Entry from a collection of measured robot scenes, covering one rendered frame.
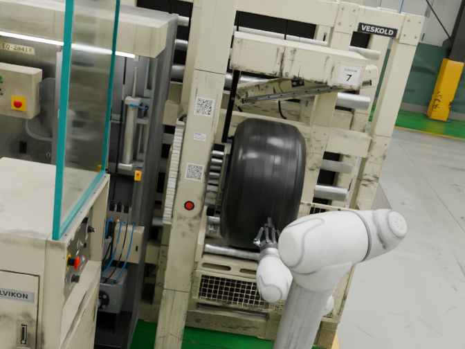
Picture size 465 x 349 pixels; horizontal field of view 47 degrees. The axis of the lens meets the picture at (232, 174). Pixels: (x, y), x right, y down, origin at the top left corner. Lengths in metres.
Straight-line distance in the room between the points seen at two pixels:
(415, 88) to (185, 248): 9.87
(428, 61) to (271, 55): 9.58
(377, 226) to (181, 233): 1.26
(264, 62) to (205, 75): 0.36
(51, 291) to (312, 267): 0.78
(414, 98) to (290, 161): 9.91
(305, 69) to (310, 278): 1.35
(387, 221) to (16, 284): 1.04
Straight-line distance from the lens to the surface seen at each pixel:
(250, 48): 2.44
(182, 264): 2.51
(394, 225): 1.35
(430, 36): 11.94
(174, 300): 2.61
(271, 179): 2.13
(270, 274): 1.82
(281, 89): 2.62
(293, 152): 2.19
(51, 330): 1.74
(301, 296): 1.37
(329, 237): 1.26
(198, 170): 2.31
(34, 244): 1.60
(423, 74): 11.94
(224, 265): 2.45
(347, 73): 2.50
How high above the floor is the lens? 2.03
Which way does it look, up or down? 20 degrees down
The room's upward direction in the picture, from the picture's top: 10 degrees clockwise
